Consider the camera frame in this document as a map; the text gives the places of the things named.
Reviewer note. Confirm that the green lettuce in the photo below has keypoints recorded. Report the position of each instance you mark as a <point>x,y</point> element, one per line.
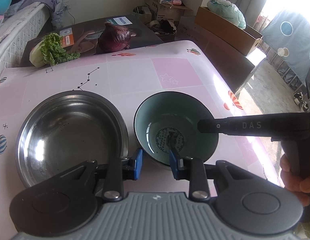
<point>51,50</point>

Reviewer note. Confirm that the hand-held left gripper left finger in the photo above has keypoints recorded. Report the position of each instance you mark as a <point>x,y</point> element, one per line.
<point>137,166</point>

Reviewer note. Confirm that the tape roll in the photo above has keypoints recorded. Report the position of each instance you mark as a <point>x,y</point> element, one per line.
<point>153,25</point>

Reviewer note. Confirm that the flat printed cardboard box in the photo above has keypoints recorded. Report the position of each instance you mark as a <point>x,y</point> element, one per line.
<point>84,35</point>

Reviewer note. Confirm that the stainless steel bowl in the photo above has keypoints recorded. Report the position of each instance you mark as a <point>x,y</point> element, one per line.
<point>69,135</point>

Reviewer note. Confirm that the long cardboard box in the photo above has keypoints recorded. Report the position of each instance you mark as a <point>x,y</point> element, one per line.
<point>220,27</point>

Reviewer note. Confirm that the pink printed tablecloth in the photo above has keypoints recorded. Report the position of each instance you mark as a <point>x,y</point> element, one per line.
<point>145,80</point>

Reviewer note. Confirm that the blue dotted cloth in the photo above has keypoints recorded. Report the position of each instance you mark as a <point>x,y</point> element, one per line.
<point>290,45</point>

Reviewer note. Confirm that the small cardboard box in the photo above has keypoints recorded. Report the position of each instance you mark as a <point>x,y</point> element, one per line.
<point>190,27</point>

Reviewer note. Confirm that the open cardboard box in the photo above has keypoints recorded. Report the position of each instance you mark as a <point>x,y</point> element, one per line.
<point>165,11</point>

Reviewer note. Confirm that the pile of colourful clothes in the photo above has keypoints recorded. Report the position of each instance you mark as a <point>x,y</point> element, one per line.
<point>17,32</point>

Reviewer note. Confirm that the person's right hand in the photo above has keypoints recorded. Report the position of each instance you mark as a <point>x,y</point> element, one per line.
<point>297,188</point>

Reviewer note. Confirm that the green white plastic bag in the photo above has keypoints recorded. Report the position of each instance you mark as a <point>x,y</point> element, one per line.
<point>227,11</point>

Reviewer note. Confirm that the teal ceramic bowl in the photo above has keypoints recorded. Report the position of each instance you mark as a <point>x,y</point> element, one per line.
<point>150,120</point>

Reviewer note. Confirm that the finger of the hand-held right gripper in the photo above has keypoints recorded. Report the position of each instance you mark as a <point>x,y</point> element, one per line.
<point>210,125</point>

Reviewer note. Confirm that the wall socket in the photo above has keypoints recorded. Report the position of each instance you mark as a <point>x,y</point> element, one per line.
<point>67,6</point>

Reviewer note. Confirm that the brown cardboard box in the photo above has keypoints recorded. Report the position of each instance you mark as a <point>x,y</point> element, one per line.
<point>232,65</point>

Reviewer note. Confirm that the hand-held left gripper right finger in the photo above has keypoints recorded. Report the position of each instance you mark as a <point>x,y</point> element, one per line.
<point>173,166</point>

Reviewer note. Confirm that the black white shoe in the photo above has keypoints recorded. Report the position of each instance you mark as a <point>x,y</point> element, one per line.
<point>305,106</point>
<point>298,97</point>

